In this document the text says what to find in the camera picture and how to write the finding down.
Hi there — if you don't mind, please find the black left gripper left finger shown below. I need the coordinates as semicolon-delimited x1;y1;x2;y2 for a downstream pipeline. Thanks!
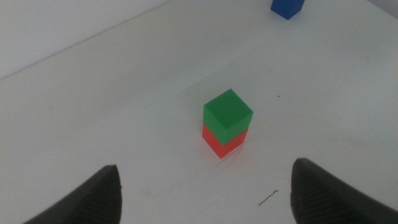
23;164;123;224

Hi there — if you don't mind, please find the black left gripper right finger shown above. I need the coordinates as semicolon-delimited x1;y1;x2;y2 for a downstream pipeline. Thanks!
290;157;398;224

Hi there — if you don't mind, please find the red cube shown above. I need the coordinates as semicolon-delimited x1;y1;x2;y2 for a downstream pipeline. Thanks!
201;123;249;159

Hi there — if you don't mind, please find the green cube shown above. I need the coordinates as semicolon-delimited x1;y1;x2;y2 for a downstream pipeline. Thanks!
202;88;254;147

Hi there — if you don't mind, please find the blue cube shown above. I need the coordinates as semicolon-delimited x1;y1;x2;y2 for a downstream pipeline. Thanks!
270;0;305;21

